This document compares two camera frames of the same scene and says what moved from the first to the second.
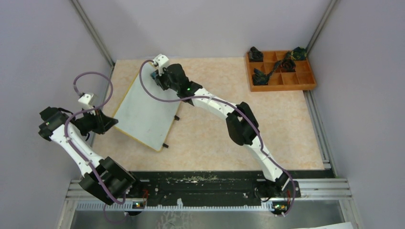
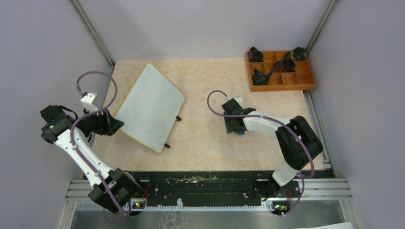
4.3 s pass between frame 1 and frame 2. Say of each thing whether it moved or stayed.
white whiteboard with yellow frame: stayed
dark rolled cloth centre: stayed
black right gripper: moved
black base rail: stayed
